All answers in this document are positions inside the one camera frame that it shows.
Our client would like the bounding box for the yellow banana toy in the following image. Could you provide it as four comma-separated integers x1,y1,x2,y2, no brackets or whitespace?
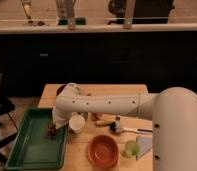
95,120,114,126

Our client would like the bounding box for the dark red plate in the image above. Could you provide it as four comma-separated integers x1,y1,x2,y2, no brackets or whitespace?
56,84,66,96

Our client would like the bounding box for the dark red grape bunch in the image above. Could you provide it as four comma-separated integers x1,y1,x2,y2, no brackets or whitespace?
47,124,57,139

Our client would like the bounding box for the green plastic tray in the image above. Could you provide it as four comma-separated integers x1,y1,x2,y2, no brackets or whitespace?
5,108,68,171

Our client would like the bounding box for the green apple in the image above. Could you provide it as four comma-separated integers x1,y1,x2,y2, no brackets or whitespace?
123,140,140,158

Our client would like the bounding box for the black dish brush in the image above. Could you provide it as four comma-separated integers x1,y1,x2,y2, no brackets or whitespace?
109,122,153,134

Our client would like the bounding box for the white cup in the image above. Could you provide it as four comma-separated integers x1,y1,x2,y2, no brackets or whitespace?
69,115,85,134

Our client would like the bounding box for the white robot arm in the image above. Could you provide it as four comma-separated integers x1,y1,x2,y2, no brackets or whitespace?
53,83,197,171

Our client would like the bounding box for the blue grey cloth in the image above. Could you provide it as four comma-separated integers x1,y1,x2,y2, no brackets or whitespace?
136,136,153,160

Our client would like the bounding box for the orange bowl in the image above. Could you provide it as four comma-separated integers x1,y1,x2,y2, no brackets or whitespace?
87,135,119,168

